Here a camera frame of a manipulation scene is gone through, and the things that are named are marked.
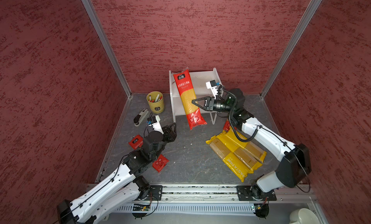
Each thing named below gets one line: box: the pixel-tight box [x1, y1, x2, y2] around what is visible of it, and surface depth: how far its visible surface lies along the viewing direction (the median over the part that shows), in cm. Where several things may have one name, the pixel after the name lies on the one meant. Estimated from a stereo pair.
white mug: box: [289, 207, 320, 224], surface depth 63 cm
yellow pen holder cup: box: [146, 90, 165, 114], surface depth 102 cm
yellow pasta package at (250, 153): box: [224, 126, 267, 171], surface depth 88 cm
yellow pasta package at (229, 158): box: [205, 135, 254, 183], surface depth 87 cm
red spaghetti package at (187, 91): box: [172, 68, 208, 131], surface depth 68 cm
